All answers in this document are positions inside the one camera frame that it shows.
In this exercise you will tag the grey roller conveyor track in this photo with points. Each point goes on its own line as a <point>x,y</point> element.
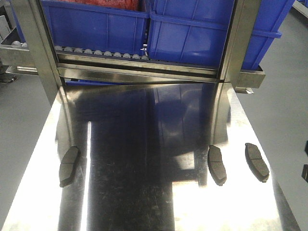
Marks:
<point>99,53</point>

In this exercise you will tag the right blue plastic bin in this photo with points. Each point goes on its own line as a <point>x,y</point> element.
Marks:
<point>195,31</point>

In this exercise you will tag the left blue plastic bin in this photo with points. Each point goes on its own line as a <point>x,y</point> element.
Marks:
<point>96,27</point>

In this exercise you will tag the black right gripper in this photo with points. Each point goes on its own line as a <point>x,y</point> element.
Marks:
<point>305,166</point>

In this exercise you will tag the stainless steel rack frame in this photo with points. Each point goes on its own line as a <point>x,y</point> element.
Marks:
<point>53,67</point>

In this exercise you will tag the red bagged parts in bin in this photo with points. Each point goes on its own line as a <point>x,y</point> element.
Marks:
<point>120,4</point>

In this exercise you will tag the blue plastic bin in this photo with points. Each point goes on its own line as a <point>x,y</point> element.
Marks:
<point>195,31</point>
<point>96,27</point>

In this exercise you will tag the grey brake pad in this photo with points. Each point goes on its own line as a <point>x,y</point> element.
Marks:
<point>216,166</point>
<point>68,166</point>
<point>256,163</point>

